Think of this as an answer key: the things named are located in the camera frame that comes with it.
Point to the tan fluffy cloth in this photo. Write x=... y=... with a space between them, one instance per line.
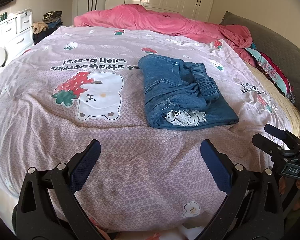
x=39 y=27

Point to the blue denim jeans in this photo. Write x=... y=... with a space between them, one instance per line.
x=165 y=85

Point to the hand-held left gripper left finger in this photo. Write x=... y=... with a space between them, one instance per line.
x=84 y=165

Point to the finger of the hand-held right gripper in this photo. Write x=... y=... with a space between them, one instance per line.
x=265 y=143
x=277 y=131

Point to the dark folded clothes pile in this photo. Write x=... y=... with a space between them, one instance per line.
x=52 y=17

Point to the pink white cloth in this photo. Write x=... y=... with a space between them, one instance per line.
x=170 y=233

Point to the grey padded headboard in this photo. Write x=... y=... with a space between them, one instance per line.
x=277 y=47

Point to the colourful floral cloth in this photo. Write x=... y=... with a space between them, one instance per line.
x=270 y=72

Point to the dark green bottles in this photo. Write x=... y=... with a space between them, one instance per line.
x=1 y=18

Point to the pink strawberry printed bed sheet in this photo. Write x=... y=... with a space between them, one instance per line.
x=140 y=155

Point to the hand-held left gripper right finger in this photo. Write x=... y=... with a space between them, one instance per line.
x=215 y=165

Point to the white dresser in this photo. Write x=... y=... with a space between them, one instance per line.
x=14 y=35

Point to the beige quilted blanket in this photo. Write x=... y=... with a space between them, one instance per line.
x=292 y=110

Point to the pink duvet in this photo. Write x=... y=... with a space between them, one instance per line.
x=152 y=20

